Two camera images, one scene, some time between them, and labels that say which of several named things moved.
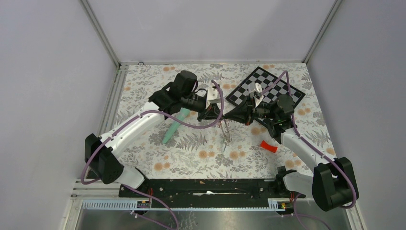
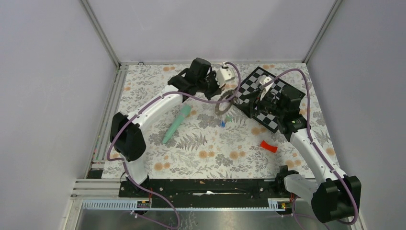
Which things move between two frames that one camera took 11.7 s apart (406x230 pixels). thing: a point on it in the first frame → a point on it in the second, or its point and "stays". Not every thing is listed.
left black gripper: (213, 112) → (217, 90)
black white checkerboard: (271, 87) stays
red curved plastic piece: (267, 147) stays
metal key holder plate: (227, 140) → (227, 95)
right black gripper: (234, 115) → (258, 103)
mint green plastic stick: (183, 113) stays
